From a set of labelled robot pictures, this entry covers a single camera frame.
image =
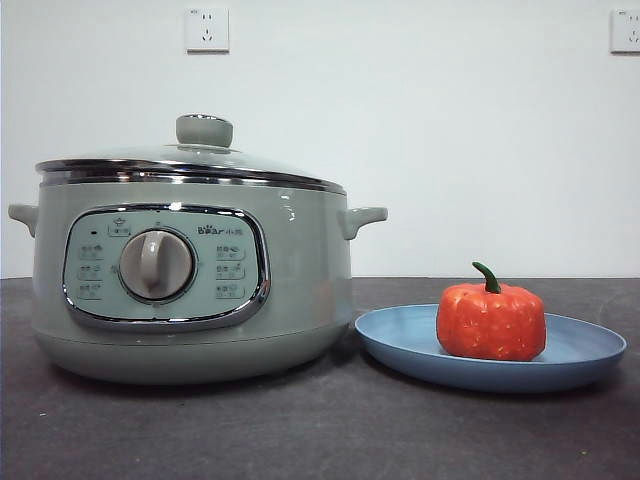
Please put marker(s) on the blue round plate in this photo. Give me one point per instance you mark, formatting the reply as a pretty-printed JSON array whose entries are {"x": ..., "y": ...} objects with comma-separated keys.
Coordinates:
[{"x": 400, "y": 345}]

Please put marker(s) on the glass lid with green knob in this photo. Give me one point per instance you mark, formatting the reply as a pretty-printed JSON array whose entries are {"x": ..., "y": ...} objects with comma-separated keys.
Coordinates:
[{"x": 204, "y": 131}]

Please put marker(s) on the white wall socket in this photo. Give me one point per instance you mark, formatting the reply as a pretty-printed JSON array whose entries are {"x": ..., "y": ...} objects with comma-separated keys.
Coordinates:
[
  {"x": 207, "y": 30},
  {"x": 626, "y": 31}
]

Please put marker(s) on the pale green electric steamer pot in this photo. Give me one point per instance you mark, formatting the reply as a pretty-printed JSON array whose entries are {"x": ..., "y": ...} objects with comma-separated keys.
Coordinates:
[{"x": 300, "y": 260}]

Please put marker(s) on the orange pumpkin with green stem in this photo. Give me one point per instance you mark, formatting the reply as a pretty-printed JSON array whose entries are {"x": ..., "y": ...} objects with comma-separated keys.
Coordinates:
[{"x": 490, "y": 325}]

